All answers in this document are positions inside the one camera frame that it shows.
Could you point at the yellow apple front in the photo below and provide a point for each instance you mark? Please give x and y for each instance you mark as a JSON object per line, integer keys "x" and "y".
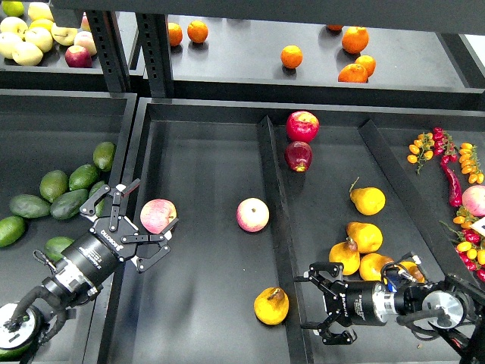
{"x": 27, "y": 54}

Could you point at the yellow pear with stem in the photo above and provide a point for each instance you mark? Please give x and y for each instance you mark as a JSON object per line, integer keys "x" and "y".
{"x": 271, "y": 306}

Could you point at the black tray divider left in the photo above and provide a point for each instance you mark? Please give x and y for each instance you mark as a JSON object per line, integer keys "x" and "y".
{"x": 298, "y": 340}

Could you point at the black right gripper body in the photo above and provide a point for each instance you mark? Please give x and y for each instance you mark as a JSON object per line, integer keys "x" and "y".
{"x": 355, "y": 303}

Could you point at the dark red apple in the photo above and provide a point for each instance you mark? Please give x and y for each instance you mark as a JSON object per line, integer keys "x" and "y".
{"x": 298, "y": 156}

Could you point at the bright red apple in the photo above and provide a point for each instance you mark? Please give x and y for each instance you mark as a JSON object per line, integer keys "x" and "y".
{"x": 302, "y": 126}

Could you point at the yellow pear lower centre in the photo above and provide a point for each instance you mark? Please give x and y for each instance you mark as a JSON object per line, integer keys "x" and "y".
{"x": 371, "y": 265}

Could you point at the pink apple centre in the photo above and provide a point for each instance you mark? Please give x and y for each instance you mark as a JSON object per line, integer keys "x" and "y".
{"x": 252, "y": 215}

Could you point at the red cherry tomato bunch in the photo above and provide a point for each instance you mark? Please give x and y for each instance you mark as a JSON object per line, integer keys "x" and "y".
{"x": 444, "y": 146}

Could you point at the red apple on shelf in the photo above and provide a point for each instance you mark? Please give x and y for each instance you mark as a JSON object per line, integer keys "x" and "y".
{"x": 78, "y": 57}

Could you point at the yellow pear top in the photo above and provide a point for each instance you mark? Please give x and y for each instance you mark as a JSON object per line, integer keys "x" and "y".
{"x": 368, "y": 201}

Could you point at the green avocado narrow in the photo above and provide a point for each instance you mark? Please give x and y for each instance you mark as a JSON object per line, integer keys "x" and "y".
{"x": 97, "y": 189}

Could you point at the yellow apple middle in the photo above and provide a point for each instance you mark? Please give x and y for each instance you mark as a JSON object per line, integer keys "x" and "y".
{"x": 40, "y": 37}

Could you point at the dark avocado middle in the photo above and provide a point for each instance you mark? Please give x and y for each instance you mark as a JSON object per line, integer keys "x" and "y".
{"x": 68, "y": 204}

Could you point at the dark green avocado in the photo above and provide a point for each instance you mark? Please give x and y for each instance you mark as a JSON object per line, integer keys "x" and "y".
{"x": 54, "y": 247}

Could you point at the black shelf post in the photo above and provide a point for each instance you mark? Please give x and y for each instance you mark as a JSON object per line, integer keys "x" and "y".
{"x": 154, "y": 37}
{"x": 110, "y": 52}

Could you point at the red chili pepper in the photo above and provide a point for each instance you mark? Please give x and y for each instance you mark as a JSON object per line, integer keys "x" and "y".
{"x": 455, "y": 189}

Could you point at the green avocado round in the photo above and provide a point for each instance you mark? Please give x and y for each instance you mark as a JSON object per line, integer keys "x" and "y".
{"x": 53, "y": 184}

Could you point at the yellow pear middle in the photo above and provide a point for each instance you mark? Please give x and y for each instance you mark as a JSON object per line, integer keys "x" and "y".
{"x": 369, "y": 237}

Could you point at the orange near post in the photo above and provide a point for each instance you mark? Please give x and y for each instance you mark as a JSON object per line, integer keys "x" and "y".
{"x": 175, "y": 34}

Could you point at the yellow apple with stem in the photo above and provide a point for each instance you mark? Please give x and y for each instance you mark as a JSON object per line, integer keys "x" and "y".
{"x": 63, "y": 35}

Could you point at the yellow pear right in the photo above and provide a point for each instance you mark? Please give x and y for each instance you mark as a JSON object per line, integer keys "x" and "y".
{"x": 413, "y": 267}

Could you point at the pink apple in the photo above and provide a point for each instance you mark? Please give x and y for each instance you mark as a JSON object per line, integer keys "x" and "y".
{"x": 252, "y": 215}
{"x": 157, "y": 214}

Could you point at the mixed cherry tomatoes lower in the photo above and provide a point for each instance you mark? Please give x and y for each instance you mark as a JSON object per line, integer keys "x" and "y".
{"x": 468, "y": 243}

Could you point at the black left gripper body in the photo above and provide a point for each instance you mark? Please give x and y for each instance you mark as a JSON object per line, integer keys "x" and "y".
{"x": 93, "y": 257}

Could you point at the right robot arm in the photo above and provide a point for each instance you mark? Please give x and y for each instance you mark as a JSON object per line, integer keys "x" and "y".
{"x": 452, "y": 309}

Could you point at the orange cherry tomato bunch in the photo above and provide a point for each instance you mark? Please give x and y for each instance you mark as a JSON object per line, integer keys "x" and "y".
{"x": 421, "y": 151}

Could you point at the black shelf post right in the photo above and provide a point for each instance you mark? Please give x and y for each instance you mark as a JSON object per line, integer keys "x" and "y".
{"x": 154, "y": 37}

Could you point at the dark avocado left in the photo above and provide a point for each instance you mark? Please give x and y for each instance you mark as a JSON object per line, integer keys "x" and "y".
{"x": 29, "y": 206}

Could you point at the pale pink apple shelf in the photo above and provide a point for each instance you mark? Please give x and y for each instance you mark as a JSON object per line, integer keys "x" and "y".
{"x": 85, "y": 39}

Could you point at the light green avocado edge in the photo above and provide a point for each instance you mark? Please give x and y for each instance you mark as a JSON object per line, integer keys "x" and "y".
{"x": 12, "y": 229}

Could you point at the yellow pear left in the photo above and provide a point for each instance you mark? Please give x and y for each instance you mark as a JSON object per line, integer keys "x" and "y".
{"x": 347, "y": 253}

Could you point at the black shelf post left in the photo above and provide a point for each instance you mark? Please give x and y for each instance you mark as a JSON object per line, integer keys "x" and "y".
{"x": 110, "y": 52}

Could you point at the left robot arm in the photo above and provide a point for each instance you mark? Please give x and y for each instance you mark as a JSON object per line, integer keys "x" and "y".
{"x": 44, "y": 310}

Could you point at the pink apple right edge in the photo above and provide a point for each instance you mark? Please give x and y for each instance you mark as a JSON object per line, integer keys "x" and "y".
{"x": 473, "y": 200}

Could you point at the green avocado top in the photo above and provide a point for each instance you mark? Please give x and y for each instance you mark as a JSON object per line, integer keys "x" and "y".
{"x": 103, "y": 155}

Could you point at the pink apple left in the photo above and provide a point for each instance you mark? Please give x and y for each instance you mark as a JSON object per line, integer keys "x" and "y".
{"x": 157, "y": 214}

